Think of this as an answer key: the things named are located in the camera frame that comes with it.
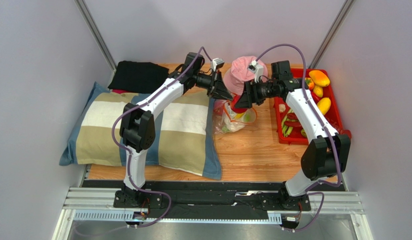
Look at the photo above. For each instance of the yellow lemon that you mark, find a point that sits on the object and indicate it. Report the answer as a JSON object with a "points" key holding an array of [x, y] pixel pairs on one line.
{"points": [[239, 116]]}

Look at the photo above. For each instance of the red plastic tray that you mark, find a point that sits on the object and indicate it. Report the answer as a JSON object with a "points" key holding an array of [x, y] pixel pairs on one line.
{"points": [[327, 93]]}

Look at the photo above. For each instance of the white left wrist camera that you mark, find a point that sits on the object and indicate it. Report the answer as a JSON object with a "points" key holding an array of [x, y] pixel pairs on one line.
{"points": [[216, 64]]}

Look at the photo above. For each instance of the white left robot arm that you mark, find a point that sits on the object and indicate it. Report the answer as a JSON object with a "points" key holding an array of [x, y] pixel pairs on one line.
{"points": [[137, 122]]}

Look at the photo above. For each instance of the pink bucket hat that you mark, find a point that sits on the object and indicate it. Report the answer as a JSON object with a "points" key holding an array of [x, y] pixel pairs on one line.
{"points": [[238, 74]]}

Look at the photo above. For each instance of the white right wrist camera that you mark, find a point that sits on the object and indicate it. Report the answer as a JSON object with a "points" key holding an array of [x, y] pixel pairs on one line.
{"points": [[256, 68]]}

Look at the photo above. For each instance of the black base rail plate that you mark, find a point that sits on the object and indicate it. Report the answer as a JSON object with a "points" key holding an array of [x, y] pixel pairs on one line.
{"points": [[204, 200]]}

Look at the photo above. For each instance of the orange bell pepper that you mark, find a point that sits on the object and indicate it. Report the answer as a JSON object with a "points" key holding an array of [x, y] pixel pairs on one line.
{"points": [[310, 83]]}

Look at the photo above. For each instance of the red apple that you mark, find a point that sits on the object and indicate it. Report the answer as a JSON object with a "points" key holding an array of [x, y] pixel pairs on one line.
{"points": [[235, 109]]}

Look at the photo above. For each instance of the white cauliflower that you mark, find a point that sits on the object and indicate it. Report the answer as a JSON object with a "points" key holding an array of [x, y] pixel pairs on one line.
{"points": [[230, 125]]}

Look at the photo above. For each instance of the small yellow orange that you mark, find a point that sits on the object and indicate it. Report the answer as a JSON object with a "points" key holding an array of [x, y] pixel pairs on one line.
{"points": [[318, 91]]}

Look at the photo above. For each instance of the checkered pillow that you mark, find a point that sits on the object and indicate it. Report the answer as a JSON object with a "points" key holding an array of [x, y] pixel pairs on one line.
{"points": [[180, 137]]}

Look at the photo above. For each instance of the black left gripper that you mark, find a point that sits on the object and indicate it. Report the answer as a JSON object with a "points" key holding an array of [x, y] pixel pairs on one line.
{"points": [[219, 89]]}

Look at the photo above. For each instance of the red pomegranate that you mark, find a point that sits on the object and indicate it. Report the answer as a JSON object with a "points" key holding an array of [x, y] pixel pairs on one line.
{"points": [[218, 105]]}

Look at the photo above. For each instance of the red lobster toy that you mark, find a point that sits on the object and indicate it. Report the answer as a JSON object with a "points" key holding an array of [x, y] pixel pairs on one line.
{"points": [[293, 133]]}

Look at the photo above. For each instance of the white garlic bulb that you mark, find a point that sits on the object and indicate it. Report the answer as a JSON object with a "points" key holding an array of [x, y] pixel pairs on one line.
{"points": [[282, 108]]}

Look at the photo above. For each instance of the black folded cloth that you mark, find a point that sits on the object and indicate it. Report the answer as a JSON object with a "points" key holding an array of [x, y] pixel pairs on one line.
{"points": [[138, 77]]}

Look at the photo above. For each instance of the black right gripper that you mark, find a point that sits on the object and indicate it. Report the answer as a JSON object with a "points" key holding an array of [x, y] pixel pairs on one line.
{"points": [[250, 94]]}

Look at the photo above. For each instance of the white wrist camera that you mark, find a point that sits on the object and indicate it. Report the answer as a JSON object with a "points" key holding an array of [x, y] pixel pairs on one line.
{"points": [[256, 68], [216, 64]]}

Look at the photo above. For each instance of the orange yellow mango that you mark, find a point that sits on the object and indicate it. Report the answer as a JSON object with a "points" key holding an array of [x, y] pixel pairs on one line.
{"points": [[319, 78]]}

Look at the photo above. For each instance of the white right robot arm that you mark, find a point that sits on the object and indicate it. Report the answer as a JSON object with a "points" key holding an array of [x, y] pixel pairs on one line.
{"points": [[327, 152]]}

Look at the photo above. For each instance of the clear orange-zip bag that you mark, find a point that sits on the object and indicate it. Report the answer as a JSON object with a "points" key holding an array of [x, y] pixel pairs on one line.
{"points": [[250, 117]]}

